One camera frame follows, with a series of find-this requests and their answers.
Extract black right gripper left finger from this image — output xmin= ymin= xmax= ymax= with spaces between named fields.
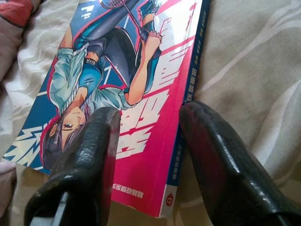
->
xmin=24 ymin=107 xmax=122 ymax=226

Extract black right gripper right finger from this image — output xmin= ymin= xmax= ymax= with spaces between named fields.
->
xmin=179 ymin=101 xmax=301 ymax=226

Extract bed with beige floral sheet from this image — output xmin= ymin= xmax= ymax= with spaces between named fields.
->
xmin=0 ymin=0 xmax=301 ymax=226

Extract manga book pink blue cover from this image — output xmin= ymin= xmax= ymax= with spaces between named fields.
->
xmin=2 ymin=0 xmax=211 ymax=219

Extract pink cartoon print blanket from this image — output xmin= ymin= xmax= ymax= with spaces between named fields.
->
xmin=0 ymin=0 xmax=36 ymax=82

